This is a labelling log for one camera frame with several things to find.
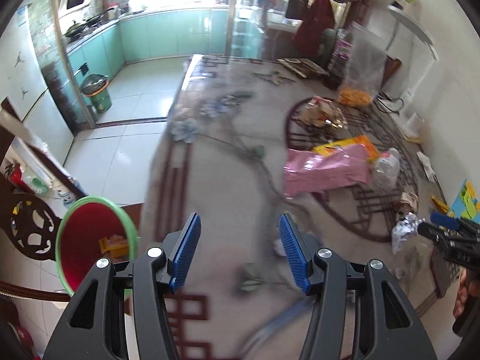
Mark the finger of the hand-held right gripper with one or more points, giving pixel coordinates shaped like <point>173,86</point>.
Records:
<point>446,221</point>
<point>435,234</point>

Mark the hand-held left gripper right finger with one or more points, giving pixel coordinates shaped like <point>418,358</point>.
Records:
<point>294,255</point>

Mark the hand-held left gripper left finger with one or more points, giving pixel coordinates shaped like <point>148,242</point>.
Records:
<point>183,255</point>

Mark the silver foil wrapper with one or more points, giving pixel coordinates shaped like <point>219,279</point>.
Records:
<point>405,230</point>

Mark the brown paper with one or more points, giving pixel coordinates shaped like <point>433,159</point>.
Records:
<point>408,200</point>

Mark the yellow orange box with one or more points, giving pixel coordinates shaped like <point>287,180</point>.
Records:
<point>114,247</point>

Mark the crushed clear plastic bottle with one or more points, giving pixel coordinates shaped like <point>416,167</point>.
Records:
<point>386,168</point>

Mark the pink plastic bag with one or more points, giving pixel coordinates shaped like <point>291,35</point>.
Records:
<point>326,172</point>

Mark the red bucket green rim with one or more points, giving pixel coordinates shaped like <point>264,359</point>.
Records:
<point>86,232</point>

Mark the yellow snack packet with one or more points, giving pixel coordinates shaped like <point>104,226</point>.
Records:
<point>348,146</point>

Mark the red white wrappers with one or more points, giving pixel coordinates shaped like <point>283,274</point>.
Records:
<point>322,110</point>

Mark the green trash bin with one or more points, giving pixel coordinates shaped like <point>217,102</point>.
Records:
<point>97,95</point>

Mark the person's right hand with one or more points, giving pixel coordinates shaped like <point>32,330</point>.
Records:
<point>461,300</point>

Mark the yellow pencil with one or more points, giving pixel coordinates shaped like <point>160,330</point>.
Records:
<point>439,202</point>

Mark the blue yellow toy box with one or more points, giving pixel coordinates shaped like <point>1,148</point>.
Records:
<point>467,198</point>

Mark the white tissue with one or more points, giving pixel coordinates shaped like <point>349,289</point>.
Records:
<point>426,165</point>

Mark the carved wooden chair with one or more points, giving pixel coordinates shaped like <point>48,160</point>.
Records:
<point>56,165</point>

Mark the plain wooden chair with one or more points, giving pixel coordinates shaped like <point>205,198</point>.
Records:
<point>392,71</point>

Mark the clear zip bag orange snacks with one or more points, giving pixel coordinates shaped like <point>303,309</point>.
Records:
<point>362,67</point>

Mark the red cap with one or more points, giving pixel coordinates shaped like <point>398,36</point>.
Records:
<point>22,337</point>

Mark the dark brown patterned box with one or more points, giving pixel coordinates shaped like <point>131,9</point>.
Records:
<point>302,67</point>

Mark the pink printed bag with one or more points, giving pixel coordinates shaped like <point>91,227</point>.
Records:
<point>343,48</point>

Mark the white desk lamp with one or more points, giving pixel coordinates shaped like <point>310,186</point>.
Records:
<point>410,18</point>

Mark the teal kitchen cabinets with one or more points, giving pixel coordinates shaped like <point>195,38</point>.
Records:
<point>168,32</point>

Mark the white refrigerator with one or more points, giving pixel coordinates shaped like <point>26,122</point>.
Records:
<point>30,82</point>

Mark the dark red garment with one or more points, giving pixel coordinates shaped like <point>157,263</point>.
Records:
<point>317,11</point>

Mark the black hanging bag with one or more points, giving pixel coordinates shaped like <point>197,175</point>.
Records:
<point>297,4</point>

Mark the black wok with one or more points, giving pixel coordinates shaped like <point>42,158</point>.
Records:
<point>80,26</point>

